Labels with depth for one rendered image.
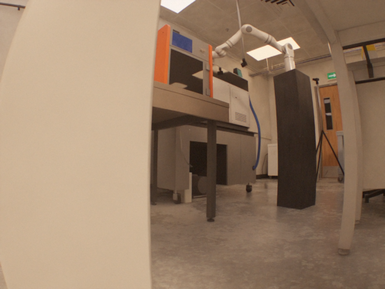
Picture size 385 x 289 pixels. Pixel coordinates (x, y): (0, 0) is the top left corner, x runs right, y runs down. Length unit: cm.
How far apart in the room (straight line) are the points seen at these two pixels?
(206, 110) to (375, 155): 101
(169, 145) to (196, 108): 79
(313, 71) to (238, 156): 381
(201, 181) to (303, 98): 122
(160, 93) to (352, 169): 84
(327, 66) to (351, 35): 466
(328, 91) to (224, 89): 345
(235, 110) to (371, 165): 168
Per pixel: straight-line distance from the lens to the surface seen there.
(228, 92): 248
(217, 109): 120
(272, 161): 491
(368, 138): 137
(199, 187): 209
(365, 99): 141
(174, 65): 119
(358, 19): 94
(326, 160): 518
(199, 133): 192
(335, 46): 94
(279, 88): 186
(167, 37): 123
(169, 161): 181
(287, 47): 204
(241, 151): 240
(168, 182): 182
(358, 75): 138
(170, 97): 99
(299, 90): 176
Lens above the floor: 35
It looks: 5 degrees up
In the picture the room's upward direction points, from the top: 1 degrees clockwise
